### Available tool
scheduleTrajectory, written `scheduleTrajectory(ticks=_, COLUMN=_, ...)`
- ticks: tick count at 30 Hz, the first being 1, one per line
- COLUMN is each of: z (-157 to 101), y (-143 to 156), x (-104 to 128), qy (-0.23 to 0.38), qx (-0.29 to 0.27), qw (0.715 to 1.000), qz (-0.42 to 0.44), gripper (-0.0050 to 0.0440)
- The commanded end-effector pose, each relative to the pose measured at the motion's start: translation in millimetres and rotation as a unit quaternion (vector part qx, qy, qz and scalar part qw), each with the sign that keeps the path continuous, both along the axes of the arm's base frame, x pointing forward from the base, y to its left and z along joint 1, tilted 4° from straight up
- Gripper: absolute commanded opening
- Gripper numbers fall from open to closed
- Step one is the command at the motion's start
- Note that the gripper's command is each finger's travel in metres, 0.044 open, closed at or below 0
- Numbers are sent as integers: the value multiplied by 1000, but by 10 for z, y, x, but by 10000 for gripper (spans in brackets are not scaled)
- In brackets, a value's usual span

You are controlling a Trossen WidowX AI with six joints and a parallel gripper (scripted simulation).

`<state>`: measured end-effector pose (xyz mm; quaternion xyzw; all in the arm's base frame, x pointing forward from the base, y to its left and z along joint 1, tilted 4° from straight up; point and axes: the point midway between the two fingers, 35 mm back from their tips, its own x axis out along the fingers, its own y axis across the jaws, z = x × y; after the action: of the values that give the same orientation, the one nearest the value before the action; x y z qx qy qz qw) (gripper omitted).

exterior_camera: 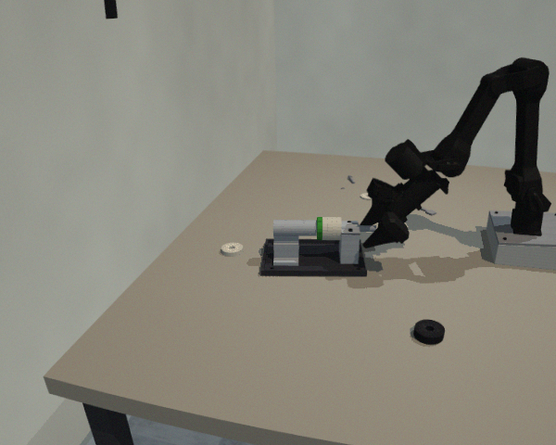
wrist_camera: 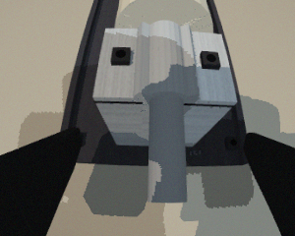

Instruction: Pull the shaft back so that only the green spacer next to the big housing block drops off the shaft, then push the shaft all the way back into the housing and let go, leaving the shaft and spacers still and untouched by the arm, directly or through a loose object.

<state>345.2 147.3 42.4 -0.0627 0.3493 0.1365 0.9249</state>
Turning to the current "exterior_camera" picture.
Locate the black ring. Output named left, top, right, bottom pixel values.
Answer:
left=413, top=320, right=445, bottom=345

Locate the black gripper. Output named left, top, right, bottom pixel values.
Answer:
left=360, top=182, right=423, bottom=248

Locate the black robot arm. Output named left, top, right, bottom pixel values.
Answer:
left=367, top=57, right=551, bottom=236

